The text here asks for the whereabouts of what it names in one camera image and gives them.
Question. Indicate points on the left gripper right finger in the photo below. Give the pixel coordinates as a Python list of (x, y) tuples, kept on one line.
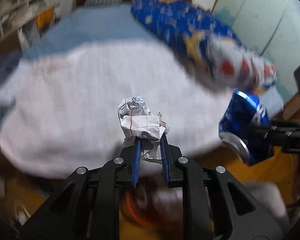
[(215, 204)]

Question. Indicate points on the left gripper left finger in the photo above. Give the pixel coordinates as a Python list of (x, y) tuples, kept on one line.
[(86, 206)]

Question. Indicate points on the blue pepsi can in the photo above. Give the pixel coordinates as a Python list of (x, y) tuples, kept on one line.
[(237, 128)]

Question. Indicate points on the white paper ball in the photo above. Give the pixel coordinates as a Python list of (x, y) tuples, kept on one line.
[(137, 121)]

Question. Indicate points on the orange plastic waste basket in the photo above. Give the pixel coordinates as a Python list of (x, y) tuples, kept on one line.
[(154, 207)]

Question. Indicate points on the white patterned sheet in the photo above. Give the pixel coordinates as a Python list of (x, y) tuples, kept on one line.
[(64, 107)]

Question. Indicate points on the blue star patterned quilt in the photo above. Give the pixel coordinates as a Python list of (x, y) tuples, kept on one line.
[(205, 41)]

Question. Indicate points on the blue bed sheet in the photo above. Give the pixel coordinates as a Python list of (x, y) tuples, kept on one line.
[(91, 24)]

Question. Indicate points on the wooden bookshelf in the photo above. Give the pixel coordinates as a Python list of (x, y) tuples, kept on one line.
[(23, 22)]

